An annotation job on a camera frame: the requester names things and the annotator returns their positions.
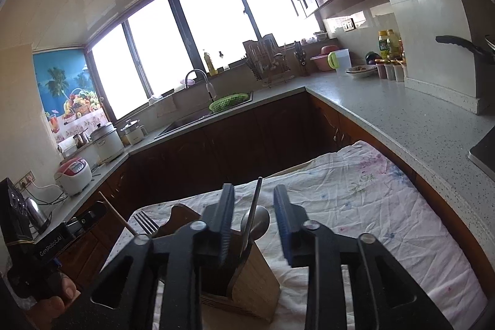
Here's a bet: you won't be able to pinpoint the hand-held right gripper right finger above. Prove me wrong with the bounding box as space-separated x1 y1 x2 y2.
274 185 453 330

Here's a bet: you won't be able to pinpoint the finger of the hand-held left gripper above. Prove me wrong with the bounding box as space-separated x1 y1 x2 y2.
64 200 107 238

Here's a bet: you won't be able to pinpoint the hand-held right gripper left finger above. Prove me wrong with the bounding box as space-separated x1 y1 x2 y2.
54 183 236 330

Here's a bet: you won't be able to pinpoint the wooden chopstick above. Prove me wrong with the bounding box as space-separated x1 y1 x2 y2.
98 191 138 238

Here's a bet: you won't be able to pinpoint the wooden utensil holder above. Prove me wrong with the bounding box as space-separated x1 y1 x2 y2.
157 203 281 321

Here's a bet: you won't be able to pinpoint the person's left hand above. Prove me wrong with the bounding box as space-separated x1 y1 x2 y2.
27 273 83 330

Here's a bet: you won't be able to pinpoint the metal spoon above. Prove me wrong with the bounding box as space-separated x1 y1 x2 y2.
240 205 270 242

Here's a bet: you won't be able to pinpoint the red and white rice cooker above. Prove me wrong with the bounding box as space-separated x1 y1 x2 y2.
54 156 94 197

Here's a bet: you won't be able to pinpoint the steel electric kettle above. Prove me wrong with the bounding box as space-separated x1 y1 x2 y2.
23 197 53 235

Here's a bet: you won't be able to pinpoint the metal fork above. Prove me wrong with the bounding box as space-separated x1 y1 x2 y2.
133 210 160 238

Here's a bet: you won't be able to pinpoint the floral white tablecloth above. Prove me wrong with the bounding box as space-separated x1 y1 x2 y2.
102 140 489 330

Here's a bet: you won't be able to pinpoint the paper towel roll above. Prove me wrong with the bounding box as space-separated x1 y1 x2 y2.
57 138 77 155

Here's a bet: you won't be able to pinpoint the large white cooker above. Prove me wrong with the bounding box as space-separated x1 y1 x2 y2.
89 122 125 165

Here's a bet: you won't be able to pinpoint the small metal pot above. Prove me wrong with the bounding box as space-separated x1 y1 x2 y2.
73 129 91 149

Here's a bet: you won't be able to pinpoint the dark wooden lower cabinets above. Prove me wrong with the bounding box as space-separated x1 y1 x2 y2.
58 88 420 286

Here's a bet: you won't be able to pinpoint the small white electric pot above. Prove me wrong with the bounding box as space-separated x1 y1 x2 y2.
119 119 149 146

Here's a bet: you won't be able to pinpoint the kitchen sink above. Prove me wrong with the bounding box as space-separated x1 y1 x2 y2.
154 92 255 139

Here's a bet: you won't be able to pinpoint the green plastic basket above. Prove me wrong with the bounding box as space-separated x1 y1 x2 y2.
209 93 250 113

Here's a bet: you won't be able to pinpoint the palm and fruit poster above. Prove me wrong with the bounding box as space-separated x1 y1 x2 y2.
32 49 108 144

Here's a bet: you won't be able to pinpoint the curved metal faucet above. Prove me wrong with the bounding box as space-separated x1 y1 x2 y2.
184 69 216 103

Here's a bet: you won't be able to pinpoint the yellow bottle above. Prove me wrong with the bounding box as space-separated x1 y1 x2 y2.
203 49 218 76

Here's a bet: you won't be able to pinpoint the knife block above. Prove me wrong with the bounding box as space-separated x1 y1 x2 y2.
293 41 312 78

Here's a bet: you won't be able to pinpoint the pink basin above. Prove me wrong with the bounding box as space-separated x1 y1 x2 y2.
310 45 338 73

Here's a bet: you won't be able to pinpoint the white pitcher with green lid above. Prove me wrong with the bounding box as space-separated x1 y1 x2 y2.
327 49 352 76

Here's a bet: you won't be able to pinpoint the large window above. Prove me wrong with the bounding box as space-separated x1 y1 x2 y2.
85 0 322 122

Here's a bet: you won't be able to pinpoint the condiment bottles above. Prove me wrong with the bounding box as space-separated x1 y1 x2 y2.
377 29 403 62

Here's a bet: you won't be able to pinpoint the gas stove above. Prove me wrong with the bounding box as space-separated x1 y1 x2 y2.
467 139 495 173

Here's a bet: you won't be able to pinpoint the black wok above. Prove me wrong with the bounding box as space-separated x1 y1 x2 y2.
435 34 495 66

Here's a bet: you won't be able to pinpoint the white power cable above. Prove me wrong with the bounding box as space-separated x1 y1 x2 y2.
29 180 69 206

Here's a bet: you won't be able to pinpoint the wall socket strip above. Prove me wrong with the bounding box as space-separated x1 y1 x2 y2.
14 170 36 189

